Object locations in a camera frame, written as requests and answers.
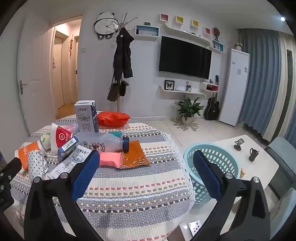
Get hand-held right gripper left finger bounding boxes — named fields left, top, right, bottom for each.
left=24, top=150, right=101, bottom=241

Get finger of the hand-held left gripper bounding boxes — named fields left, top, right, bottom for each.
left=0, top=158, right=23, bottom=212

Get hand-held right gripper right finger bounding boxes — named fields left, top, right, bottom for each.
left=191, top=150, right=271, bottom=241

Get light blue plastic basket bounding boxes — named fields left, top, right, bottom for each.
left=183, top=142, right=240, bottom=204

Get orange snack packet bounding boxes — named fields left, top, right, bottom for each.
left=121, top=139, right=151, bottom=169

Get blue and white milk carton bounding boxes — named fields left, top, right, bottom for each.
left=74, top=100, right=99, bottom=133

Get flattened white milk carton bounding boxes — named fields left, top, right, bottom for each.
left=45, top=146, right=93, bottom=180

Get pink packet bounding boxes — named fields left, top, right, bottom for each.
left=99, top=151, right=124, bottom=168

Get small blue barcode carton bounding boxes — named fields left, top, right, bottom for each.
left=57, top=136, right=80, bottom=163

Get polka dot white pouch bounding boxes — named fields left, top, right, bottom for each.
left=27, top=149, right=48, bottom=183

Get clear bottle with blue cap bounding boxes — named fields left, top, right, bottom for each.
left=75, top=131, right=130, bottom=153

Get black phone stand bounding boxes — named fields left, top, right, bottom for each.
left=233, top=138, right=245, bottom=151

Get red and white paper cup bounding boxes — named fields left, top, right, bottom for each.
left=50, top=123, right=75, bottom=155

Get pink bottle with white cap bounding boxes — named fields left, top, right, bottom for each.
left=62, top=123, right=79, bottom=134

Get small black cup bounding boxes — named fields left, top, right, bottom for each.
left=249, top=147, right=260, bottom=162

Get small green and white cup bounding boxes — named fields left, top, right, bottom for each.
left=40, top=133, right=53, bottom=150

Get white low table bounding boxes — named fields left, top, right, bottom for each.
left=208, top=134, right=280, bottom=209

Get white patterned card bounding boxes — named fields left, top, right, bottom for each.
left=188, top=219, right=202, bottom=237

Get orange-red plastic bag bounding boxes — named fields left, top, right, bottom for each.
left=97, top=111, right=130, bottom=128

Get black acoustic guitar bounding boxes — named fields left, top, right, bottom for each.
left=203, top=91, right=221, bottom=121

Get green potted plant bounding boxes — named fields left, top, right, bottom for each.
left=174, top=94, right=204, bottom=125

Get grey-blue chair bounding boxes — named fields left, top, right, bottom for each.
left=269, top=187, right=296, bottom=232
left=265, top=136, right=296, bottom=186

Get wooden coat rack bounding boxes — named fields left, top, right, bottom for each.
left=114, top=11, right=137, bottom=112

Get brown hanging bag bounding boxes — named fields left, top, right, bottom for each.
left=107, top=81, right=120, bottom=102

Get white and red box shelf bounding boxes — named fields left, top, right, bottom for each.
left=200, top=81, right=219, bottom=93

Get white standing air conditioner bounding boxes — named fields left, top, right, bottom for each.
left=218, top=48, right=251, bottom=128

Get black hanging bag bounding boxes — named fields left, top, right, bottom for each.
left=119, top=80, right=129, bottom=97

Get blue-grey curtains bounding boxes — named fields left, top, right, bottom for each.
left=238, top=29, right=296, bottom=149

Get white door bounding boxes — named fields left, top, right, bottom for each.
left=17, top=16, right=80, bottom=135

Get black hanging coat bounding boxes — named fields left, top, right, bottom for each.
left=112, top=27, right=135, bottom=79

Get small blue box shelf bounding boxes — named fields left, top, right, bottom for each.
left=211, top=39, right=224, bottom=52

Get long blue box shelf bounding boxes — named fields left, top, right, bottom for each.
left=135, top=25, right=160, bottom=38

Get low white wall shelf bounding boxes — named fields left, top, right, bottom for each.
left=158, top=84, right=206, bottom=99

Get black wall television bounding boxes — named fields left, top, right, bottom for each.
left=158, top=36, right=212, bottom=80

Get curved white wall shelf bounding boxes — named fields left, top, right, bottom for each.
left=162, top=22, right=212, bottom=48

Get panda wall clock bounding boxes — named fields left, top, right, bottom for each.
left=93, top=12, right=120, bottom=40

